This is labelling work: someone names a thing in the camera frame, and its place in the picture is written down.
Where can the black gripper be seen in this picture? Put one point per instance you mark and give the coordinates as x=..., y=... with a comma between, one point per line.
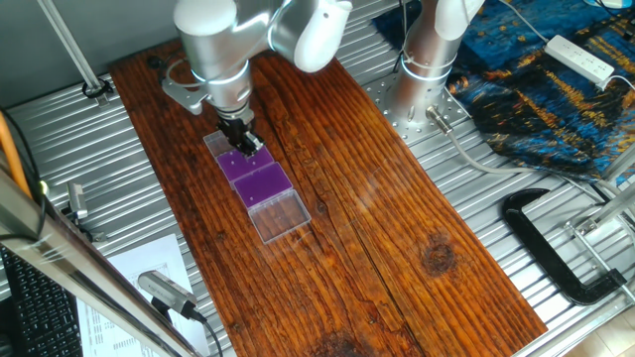
x=234, y=130

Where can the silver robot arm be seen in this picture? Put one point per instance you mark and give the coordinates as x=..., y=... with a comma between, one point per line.
x=213, y=54

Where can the purple pipette tip box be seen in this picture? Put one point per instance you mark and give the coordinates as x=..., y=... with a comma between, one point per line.
x=263, y=183
x=235, y=171

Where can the brown wooden board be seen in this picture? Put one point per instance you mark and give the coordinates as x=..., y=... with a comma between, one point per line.
x=347, y=223

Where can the printed white paper sheet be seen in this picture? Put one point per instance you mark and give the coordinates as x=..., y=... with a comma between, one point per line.
x=149, y=258

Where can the orange tube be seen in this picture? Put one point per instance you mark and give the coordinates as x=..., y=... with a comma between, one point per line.
x=9, y=149

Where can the black keyboard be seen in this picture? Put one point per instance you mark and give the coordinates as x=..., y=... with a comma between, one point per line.
x=39, y=317

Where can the blue starry patterned cloth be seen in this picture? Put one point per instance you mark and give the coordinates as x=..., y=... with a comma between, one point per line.
x=546, y=114

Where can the black C-clamp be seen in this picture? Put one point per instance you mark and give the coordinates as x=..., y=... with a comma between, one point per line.
x=538, y=250

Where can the white power strip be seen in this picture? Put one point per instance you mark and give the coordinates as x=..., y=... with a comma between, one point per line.
x=578, y=58

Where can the thin metal rod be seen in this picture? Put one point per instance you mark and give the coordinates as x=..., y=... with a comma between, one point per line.
x=595, y=256

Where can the aluminium profile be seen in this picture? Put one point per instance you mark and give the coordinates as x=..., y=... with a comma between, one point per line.
x=610, y=205

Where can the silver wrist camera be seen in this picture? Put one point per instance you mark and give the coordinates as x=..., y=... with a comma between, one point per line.
x=181, y=96

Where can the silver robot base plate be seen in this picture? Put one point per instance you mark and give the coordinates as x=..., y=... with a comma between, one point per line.
x=412, y=133

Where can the silver depth camera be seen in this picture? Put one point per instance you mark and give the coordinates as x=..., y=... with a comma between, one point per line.
x=78, y=201
x=166, y=292

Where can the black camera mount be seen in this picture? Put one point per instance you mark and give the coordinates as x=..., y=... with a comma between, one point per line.
x=87, y=232

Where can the thin aluminium post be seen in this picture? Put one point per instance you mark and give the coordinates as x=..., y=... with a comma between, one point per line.
x=70, y=44

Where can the aluminium frame bar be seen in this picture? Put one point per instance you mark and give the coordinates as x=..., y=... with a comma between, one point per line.
x=74, y=265

